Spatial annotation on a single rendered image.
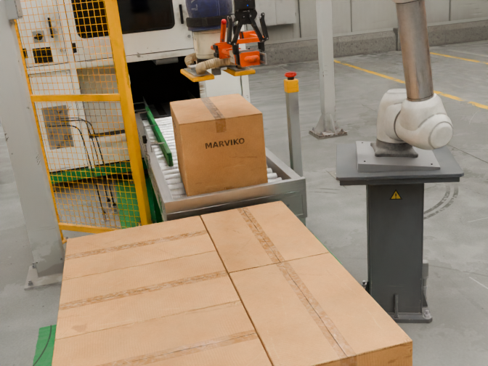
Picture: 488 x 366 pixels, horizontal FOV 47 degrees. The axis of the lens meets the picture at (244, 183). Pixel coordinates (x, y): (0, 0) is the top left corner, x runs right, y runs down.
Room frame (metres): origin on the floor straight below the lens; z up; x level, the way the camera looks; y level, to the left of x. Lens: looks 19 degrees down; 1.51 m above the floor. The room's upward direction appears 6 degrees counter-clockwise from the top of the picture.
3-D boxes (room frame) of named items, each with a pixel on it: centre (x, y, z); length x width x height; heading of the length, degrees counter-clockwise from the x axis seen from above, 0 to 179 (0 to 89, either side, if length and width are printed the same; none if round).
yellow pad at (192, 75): (2.64, 0.17, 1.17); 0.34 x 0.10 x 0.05; 14
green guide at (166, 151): (3.94, 0.63, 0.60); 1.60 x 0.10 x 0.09; 12
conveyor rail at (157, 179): (3.58, 0.61, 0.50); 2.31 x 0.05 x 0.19; 12
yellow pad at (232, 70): (2.68, -0.01, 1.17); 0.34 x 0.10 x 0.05; 14
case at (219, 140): (2.86, 0.13, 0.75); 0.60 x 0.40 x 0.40; 10
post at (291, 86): (3.18, -0.32, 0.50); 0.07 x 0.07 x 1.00; 12
